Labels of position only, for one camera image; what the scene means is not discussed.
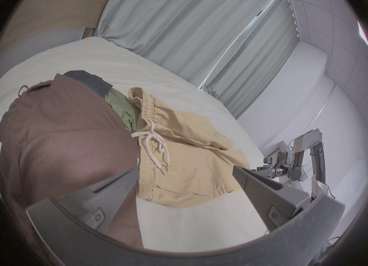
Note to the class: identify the pale green curtain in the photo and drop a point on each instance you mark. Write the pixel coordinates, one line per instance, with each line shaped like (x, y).
(258, 66)
(178, 17)

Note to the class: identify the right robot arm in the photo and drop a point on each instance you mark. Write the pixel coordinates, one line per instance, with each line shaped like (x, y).
(317, 170)

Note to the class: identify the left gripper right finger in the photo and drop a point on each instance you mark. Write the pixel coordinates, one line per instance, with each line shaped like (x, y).
(270, 198)

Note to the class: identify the green garment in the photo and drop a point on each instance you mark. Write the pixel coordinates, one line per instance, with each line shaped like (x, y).
(123, 109)

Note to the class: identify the black garment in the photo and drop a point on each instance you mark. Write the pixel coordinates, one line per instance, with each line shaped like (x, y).
(89, 82)

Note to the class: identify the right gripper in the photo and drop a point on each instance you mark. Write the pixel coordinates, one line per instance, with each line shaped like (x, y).
(267, 171)

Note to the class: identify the tan shorts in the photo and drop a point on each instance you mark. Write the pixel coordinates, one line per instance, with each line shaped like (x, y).
(187, 155)

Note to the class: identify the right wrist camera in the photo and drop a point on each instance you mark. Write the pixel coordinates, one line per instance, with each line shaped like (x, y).
(280, 157)

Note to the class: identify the bed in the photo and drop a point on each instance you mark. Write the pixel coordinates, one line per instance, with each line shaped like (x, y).
(187, 224)

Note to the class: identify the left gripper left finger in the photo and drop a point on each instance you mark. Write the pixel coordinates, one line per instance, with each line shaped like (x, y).
(100, 204)

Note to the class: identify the brown garment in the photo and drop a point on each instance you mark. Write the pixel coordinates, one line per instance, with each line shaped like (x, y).
(66, 144)

